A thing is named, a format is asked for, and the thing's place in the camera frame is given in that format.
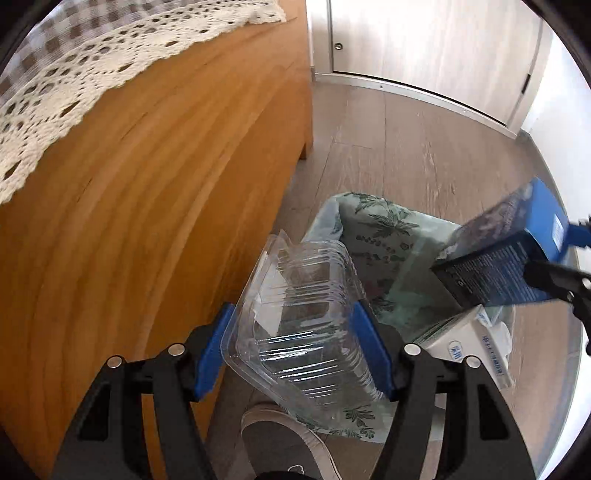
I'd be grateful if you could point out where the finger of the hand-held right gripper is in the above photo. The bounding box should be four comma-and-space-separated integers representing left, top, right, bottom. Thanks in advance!
524, 258, 591, 319
566, 215, 591, 251

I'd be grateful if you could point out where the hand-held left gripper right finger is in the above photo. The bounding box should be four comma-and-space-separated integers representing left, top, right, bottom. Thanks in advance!
351, 300, 539, 480

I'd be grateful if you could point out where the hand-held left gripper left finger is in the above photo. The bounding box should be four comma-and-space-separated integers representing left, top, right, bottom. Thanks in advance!
48, 302, 236, 480

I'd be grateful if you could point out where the blue cardboard box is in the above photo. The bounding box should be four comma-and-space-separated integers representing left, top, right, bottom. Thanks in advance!
431, 178, 571, 308

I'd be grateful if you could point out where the clear plastic clamshell container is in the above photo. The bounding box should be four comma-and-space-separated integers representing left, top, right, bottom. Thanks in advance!
221, 231, 386, 428

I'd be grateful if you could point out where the leaf-print lined trash bin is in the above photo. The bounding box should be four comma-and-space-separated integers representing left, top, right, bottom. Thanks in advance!
302, 191, 518, 439

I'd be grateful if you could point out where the white milk carton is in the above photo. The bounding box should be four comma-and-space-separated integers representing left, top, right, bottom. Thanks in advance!
411, 305, 515, 393

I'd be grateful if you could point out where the grey slipper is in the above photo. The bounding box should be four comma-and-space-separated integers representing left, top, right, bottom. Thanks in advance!
240, 401, 340, 480

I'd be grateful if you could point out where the white wood-grain door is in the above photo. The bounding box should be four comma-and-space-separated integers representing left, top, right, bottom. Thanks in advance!
329, 0, 543, 127

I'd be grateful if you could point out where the brown checked lace-trimmed bedsheet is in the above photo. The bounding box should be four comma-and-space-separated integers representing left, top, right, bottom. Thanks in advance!
0, 0, 287, 204

